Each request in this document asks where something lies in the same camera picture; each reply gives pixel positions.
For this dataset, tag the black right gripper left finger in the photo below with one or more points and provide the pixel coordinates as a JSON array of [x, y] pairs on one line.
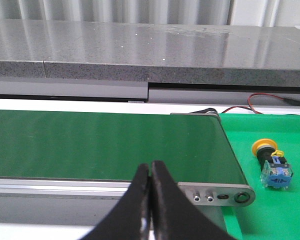
[[130, 217]]

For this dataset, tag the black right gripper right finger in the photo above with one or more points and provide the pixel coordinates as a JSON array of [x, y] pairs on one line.
[[174, 216]]

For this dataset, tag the yellow and blue push button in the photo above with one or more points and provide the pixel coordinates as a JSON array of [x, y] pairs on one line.
[[276, 172]]

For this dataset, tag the bright green mat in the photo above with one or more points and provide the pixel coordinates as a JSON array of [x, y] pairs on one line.
[[275, 213]]

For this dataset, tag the green conveyor belt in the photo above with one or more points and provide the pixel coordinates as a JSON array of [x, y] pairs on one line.
[[110, 146]]

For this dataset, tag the grey stone countertop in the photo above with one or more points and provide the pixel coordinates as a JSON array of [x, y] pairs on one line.
[[153, 53]]

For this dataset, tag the grey corrugated curtain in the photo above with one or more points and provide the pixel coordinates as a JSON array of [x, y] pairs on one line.
[[261, 13]]

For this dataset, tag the aluminium conveyor frame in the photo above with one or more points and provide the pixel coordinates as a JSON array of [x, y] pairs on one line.
[[72, 201]]

